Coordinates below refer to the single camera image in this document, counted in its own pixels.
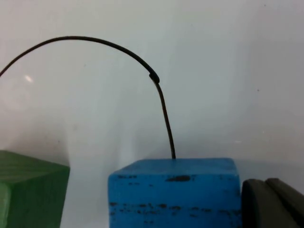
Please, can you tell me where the blue cube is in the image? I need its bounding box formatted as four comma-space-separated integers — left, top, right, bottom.
108, 158, 242, 228

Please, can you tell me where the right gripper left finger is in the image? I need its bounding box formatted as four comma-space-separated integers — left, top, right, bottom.
241, 179, 299, 228

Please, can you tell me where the green cube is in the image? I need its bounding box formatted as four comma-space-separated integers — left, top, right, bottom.
0, 150, 71, 228

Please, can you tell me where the grey-framed whiteboard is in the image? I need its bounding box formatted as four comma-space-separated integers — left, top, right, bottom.
0, 0, 304, 228

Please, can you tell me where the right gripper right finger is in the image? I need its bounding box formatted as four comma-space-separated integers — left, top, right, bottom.
265, 178, 304, 228

